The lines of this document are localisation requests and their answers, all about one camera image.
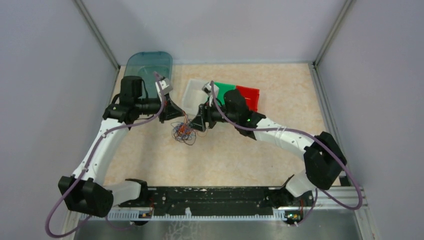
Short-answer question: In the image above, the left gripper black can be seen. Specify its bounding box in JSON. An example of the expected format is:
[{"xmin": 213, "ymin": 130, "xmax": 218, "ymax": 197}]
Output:
[{"xmin": 135, "ymin": 91, "xmax": 186, "ymax": 124}]

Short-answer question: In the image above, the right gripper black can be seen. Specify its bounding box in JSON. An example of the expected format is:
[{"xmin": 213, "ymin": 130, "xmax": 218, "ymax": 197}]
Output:
[{"xmin": 187, "ymin": 97, "xmax": 238, "ymax": 133}]

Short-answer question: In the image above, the orange cable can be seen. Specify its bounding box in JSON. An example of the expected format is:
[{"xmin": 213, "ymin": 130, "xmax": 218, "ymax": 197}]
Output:
[{"xmin": 175, "ymin": 114, "xmax": 195, "ymax": 140}]

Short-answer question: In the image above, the blue cable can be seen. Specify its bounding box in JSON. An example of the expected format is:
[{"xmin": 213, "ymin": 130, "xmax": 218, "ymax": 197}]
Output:
[{"xmin": 171, "ymin": 121, "xmax": 197, "ymax": 145}]

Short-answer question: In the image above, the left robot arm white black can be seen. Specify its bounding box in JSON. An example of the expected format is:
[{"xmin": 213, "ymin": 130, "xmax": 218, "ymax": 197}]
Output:
[{"xmin": 58, "ymin": 73, "xmax": 183, "ymax": 218}]

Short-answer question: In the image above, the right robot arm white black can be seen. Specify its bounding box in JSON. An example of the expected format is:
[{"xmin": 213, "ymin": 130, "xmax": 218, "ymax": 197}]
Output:
[{"xmin": 189, "ymin": 85, "xmax": 347, "ymax": 206}]

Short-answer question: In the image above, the white plastic bin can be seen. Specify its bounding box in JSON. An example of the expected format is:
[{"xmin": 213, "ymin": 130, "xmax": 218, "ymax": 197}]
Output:
[{"xmin": 181, "ymin": 78, "xmax": 210, "ymax": 116}]

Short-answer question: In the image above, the green plastic bin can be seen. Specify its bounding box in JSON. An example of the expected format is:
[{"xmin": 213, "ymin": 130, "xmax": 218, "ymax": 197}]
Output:
[{"xmin": 205, "ymin": 82, "xmax": 236, "ymax": 106}]

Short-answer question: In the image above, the teal transparent plastic tray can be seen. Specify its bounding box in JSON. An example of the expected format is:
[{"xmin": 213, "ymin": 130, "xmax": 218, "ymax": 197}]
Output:
[{"xmin": 123, "ymin": 51, "xmax": 173, "ymax": 98}]

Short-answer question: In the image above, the red plastic bin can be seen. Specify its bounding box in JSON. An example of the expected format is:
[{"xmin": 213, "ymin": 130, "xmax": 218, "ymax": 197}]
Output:
[{"xmin": 235, "ymin": 85, "xmax": 260, "ymax": 112}]

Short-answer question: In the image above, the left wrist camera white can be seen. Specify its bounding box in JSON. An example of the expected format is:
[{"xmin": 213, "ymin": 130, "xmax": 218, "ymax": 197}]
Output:
[{"xmin": 156, "ymin": 77, "xmax": 174, "ymax": 96}]

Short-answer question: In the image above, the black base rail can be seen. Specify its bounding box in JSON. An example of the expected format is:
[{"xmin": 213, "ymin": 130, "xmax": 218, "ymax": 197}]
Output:
[{"xmin": 119, "ymin": 186, "xmax": 303, "ymax": 216}]

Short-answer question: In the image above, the white cable duct strip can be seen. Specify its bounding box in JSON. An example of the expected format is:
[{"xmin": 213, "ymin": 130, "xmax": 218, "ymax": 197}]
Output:
[{"xmin": 79, "ymin": 209, "xmax": 304, "ymax": 222}]

